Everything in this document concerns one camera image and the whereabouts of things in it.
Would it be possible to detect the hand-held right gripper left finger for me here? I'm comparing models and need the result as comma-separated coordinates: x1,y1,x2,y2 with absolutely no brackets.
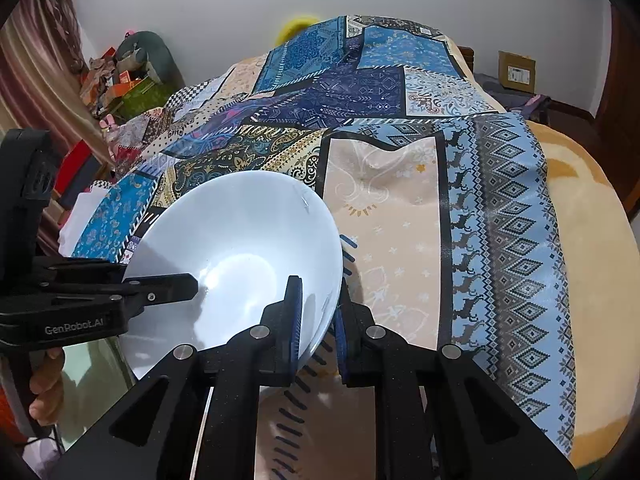
50,275,305,480

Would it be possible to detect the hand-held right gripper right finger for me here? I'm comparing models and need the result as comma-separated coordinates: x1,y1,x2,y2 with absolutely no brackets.
334,280,578,480

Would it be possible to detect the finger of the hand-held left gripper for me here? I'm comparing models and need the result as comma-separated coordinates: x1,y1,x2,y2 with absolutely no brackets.
45,273,199,318
32,257,126,283

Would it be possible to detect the white bowl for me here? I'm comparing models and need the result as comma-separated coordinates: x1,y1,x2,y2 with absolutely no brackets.
119,170,346,381

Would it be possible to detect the person's left hand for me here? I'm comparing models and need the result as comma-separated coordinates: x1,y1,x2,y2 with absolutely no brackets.
29,347,66,428

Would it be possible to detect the white cloth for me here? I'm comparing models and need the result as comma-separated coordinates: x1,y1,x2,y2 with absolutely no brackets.
57,180,108,256

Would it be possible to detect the large green plate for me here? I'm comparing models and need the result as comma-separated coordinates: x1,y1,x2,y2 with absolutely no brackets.
60,337,138,448

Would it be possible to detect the striped curtain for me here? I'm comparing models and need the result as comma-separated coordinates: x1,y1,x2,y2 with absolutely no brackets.
0,0,116,166

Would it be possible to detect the pile of colourful boxes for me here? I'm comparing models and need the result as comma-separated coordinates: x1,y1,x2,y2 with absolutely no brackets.
80,47,151,113

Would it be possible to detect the patchwork patterned tablecloth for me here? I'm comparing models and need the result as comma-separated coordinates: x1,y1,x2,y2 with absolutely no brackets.
70,14,576,480

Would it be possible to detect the green cushioned chair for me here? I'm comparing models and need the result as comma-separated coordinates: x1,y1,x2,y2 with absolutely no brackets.
116,31,185,92

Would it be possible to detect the beige blanket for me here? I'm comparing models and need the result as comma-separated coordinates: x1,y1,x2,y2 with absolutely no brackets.
520,119,640,468

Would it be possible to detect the dark cloth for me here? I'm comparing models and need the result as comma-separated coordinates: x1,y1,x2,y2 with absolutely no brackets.
475,74,553,126

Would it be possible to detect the wooden headboard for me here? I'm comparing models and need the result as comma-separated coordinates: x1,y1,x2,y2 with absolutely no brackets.
457,46,476,81

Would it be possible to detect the cardboard box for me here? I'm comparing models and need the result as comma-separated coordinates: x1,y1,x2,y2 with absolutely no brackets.
497,50,537,93

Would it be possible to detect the wooden door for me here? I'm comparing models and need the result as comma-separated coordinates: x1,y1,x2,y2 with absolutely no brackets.
595,0,640,121

